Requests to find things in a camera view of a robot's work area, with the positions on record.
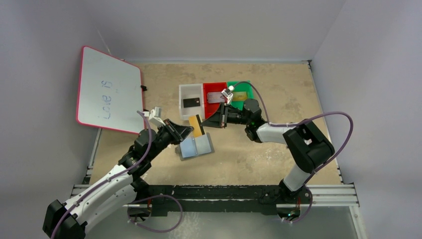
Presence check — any white board with pink frame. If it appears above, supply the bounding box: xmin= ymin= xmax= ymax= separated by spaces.
xmin=76 ymin=46 xmax=145 ymax=134

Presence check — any red plastic bin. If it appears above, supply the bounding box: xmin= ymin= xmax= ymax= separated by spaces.
xmin=203 ymin=82 xmax=227 ymax=119

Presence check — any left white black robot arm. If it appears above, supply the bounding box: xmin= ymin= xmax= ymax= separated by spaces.
xmin=42 ymin=119 xmax=194 ymax=239

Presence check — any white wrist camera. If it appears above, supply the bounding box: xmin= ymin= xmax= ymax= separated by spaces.
xmin=143 ymin=107 xmax=165 ymax=127
xmin=221 ymin=86 xmax=234 ymax=105

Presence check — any gold credit card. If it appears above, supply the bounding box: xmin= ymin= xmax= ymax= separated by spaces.
xmin=232 ymin=92 xmax=248 ymax=102

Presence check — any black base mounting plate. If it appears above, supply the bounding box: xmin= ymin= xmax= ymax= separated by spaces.
xmin=127 ymin=185 xmax=313 ymax=221

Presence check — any white plastic bin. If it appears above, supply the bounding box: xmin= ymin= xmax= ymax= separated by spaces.
xmin=179 ymin=83 xmax=205 ymax=120

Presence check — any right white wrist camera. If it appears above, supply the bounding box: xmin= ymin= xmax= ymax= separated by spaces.
xmin=221 ymin=86 xmax=234 ymax=105

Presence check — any green plastic bin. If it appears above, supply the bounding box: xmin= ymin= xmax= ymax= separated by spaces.
xmin=230 ymin=83 xmax=255 ymax=110

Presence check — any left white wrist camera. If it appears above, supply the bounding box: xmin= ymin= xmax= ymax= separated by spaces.
xmin=143 ymin=107 xmax=165 ymax=127

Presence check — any grey leather card holder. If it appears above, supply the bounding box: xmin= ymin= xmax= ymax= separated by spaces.
xmin=175 ymin=132 xmax=214 ymax=161

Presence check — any aluminium frame rail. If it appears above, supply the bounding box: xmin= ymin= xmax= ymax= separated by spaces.
xmin=67 ymin=184 xmax=360 ymax=209

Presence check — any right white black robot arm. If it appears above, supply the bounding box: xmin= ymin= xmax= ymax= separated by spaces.
xmin=202 ymin=99 xmax=334 ymax=194

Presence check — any silver pink credit card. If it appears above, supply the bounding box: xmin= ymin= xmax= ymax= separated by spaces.
xmin=207 ymin=92 xmax=226 ymax=104

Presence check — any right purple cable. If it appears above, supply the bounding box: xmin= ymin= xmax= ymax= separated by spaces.
xmin=230 ymin=81 xmax=354 ymax=184

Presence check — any black credit card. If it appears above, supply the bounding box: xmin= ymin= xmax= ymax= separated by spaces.
xmin=182 ymin=98 xmax=201 ymax=108

